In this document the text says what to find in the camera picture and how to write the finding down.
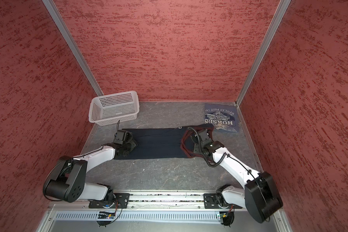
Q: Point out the right corner aluminium post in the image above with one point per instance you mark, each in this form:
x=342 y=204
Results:
x=274 y=24

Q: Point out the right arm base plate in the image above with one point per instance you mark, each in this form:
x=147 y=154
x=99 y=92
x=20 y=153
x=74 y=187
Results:
x=217 y=201

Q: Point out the grey blue tank top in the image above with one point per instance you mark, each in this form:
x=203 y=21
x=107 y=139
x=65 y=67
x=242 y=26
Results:
x=222 y=117

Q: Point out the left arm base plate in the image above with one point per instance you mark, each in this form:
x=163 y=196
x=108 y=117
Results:
x=119 y=200

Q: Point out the right connector board with wires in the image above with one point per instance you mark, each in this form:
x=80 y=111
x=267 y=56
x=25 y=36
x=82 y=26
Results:
x=227 y=219

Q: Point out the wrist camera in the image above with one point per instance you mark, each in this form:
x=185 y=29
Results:
x=122 y=137
x=201 y=136

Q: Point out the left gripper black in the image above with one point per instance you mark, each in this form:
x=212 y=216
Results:
x=134 y=145

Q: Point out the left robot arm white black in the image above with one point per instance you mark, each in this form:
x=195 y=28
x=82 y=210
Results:
x=67 y=180

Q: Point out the corner aluminium post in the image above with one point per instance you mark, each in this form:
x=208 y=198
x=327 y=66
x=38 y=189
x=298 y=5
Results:
x=61 y=25
x=274 y=24

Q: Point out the white plastic laundry basket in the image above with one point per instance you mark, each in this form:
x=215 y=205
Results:
x=113 y=108

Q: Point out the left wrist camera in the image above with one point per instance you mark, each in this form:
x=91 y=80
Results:
x=122 y=137

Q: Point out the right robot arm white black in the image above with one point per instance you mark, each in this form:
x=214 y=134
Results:
x=258 y=195

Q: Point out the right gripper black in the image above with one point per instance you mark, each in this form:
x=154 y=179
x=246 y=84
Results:
x=195 y=147

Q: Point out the connector board with wires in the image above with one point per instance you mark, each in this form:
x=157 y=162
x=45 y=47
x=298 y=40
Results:
x=227 y=219
x=106 y=218

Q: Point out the aluminium front rail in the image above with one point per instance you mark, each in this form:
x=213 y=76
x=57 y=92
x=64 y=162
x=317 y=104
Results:
x=150 y=201

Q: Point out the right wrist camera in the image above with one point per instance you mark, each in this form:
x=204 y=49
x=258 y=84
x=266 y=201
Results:
x=201 y=136

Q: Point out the perforated cable duct strip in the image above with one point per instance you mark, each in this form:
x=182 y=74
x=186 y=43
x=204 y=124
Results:
x=152 y=216

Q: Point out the left corner aluminium post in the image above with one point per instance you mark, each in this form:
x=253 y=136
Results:
x=61 y=25

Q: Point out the dark navy tank top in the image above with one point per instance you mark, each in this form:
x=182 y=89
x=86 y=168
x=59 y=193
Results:
x=165 y=143

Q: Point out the left connector board with wires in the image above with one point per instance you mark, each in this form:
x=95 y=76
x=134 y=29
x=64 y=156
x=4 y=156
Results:
x=106 y=218

